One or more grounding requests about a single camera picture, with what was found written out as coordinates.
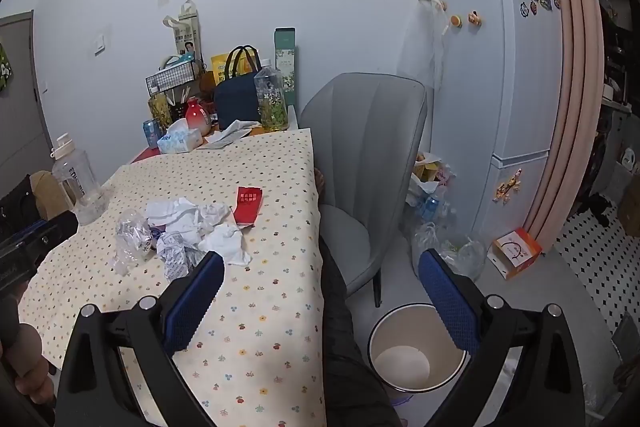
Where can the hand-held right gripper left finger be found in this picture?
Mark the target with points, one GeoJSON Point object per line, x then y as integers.
{"type": "Point", "coordinates": [195, 302]}

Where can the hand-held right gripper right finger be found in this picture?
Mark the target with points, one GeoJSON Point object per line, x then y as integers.
{"type": "Point", "coordinates": [450, 302]}

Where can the white trash bin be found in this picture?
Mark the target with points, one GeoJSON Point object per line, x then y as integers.
{"type": "Point", "coordinates": [405, 332]}

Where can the white tissue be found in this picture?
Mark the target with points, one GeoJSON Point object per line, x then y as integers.
{"type": "Point", "coordinates": [227, 247]}
{"type": "Point", "coordinates": [214, 214]}

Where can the clear plastic wrapper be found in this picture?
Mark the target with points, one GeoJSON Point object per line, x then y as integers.
{"type": "Point", "coordinates": [131, 239]}

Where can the white paper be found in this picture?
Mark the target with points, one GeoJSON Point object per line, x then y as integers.
{"type": "Point", "coordinates": [172, 213]}

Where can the person's left hand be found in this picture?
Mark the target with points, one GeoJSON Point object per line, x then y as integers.
{"type": "Point", "coordinates": [30, 357]}

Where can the clear plastic bag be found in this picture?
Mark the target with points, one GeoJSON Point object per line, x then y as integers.
{"type": "Point", "coordinates": [465, 254]}

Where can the floral tablecloth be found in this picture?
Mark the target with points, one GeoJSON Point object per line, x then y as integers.
{"type": "Point", "coordinates": [260, 307]}

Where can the large clear water bottle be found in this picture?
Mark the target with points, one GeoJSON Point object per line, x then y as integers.
{"type": "Point", "coordinates": [80, 187]}

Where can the orange and white box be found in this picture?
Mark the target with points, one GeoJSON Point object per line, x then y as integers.
{"type": "Point", "coordinates": [515, 252]}

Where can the blue can in bag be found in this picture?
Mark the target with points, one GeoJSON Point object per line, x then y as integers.
{"type": "Point", "coordinates": [432, 207]}

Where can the red paper packet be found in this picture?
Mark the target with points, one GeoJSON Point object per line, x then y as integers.
{"type": "Point", "coordinates": [248, 207]}

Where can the person's leg in dark pants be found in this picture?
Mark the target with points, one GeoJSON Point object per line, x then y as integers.
{"type": "Point", "coordinates": [350, 347]}

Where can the white bag of waste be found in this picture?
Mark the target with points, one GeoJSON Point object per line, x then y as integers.
{"type": "Point", "coordinates": [425, 179]}

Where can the blue drink can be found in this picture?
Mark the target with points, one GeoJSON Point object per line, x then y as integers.
{"type": "Point", "coordinates": [151, 134]}

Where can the soft tissue pack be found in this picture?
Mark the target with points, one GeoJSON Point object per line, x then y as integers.
{"type": "Point", "coordinates": [177, 139]}

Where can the white flat wrapper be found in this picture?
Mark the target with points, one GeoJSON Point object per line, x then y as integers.
{"type": "Point", "coordinates": [230, 134]}

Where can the black cloth on floor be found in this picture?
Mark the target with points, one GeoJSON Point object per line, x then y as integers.
{"type": "Point", "coordinates": [597, 209]}

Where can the grey upholstered chair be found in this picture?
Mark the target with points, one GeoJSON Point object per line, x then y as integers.
{"type": "Point", "coordinates": [365, 142]}

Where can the yellow glass jar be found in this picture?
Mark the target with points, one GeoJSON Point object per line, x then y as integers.
{"type": "Point", "coordinates": [160, 112]}

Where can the red and white vase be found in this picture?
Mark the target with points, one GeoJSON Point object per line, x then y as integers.
{"type": "Point", "coordinates": [197, 119]}

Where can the cardboard box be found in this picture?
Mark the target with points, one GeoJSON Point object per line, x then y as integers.
{"type": "Point", "coordinates": [631, 212]}

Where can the navy lunch bag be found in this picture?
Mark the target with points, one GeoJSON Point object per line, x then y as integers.
{"type": "Point", "coordinates": [235, 99]}

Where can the white fridge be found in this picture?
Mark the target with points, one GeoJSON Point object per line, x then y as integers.
{"type": "Point", "coordinates": [505, 97]}

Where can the clear bottle with plants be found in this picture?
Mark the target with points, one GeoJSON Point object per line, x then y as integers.
{"type": "Point", "coordinates": [271, 102]}

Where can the grey washing machine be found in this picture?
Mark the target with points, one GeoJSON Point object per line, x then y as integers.
{"type": "Point", "coordinates": [615, 152]}

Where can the yellow snack packet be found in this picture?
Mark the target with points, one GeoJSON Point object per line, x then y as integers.
{"type": "Point", "coordinates": [219, 67]}

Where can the pink curtain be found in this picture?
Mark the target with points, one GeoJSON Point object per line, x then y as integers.
{"type": "Point", "coordinates": [575, 82]}

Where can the hanging mesh bag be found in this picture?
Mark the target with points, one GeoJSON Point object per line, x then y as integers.
{"type": "Point", "coordinates": [425, 47]}

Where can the tall green box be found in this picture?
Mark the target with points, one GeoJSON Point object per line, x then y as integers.
{"type": "Point", "coordinates": [286, 52]}

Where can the white light switch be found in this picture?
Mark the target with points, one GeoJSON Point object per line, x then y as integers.
{"type": "Point", "coordinates": [99, 45]}

